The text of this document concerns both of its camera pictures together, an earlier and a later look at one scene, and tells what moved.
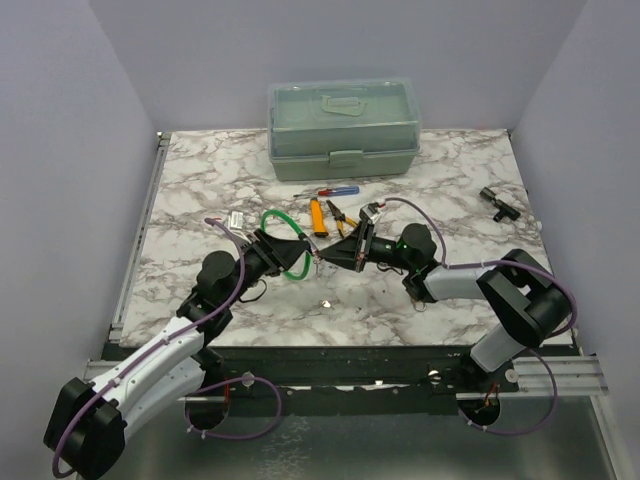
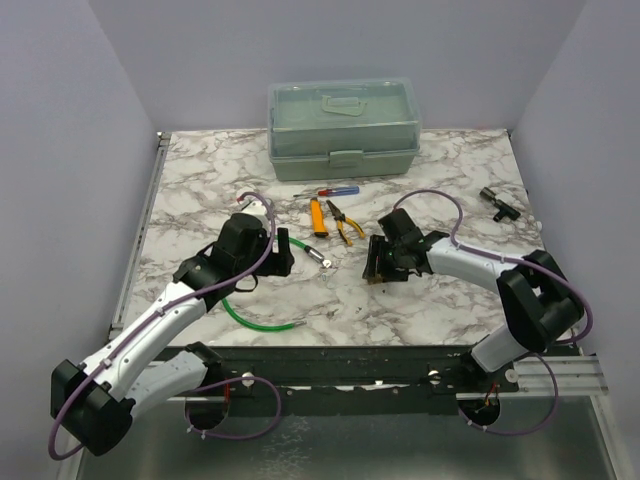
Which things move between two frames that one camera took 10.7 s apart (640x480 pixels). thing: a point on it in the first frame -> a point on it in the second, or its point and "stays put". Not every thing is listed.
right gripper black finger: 345,251 -> 374,269
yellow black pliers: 340,218 stays put
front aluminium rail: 529,378 stays put
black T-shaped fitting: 504,209 stays put
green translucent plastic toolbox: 343,128 stays put
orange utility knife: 319,227 stays put
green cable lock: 300,234 -> 314,255
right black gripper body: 365,250 -> 396,269
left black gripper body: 260,258 stays put
